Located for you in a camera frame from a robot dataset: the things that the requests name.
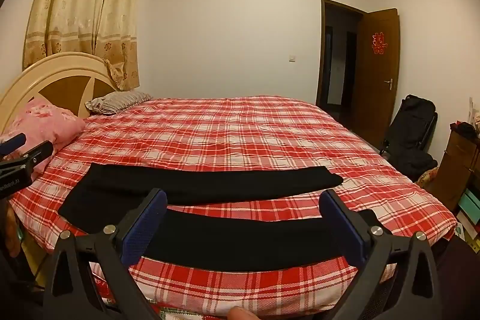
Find pink floral pillow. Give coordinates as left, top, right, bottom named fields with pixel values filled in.
left=0, top=97, right=88, bottom=187

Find red paper door decoration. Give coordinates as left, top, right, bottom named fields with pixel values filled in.
left=371, top=31, right=388, bottom=55

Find person's right hand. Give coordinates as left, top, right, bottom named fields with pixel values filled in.
left=229, top=306, right=260, bottom=320

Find brown wooden cabinet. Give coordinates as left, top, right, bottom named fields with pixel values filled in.
left=436, top=123, right=480, bottom=213

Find brown wooden door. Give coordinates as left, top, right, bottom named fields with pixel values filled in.
left=352, top=8, right=401, bottom=149

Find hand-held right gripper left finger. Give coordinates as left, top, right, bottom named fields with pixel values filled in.
left=43, top=188, right=168, bottom=320

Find black pants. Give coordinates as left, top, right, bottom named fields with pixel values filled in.
left=58, top=163, right=393, bottom=273

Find bed with red plaid sheet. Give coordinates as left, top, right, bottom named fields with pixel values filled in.
left=7, top=95, right=459, bottom=317

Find teal box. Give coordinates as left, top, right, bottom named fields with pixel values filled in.
left=457, top=189, right=480, bottom=228

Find cream wooden headboard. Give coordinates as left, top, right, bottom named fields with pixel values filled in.
left=0, top=52, right=118, bottom=135

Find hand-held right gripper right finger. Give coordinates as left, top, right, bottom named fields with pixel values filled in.
left=320, top=189, right=442, bottom=320

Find grey striped pillow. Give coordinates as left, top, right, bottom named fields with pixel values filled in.
left=85, top=91, right=154, bottom=117

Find beige patterned curtain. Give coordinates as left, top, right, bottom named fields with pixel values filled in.
left=22, top=0, right=148, bottom=92

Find brown door frame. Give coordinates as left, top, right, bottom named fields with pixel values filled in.
left=316, top=0, right=367, bottom=115

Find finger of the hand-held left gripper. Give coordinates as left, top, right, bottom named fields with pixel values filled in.
left=0, top=141, right=53, bottom=172
left=0, top=133, right=28, bottom=156

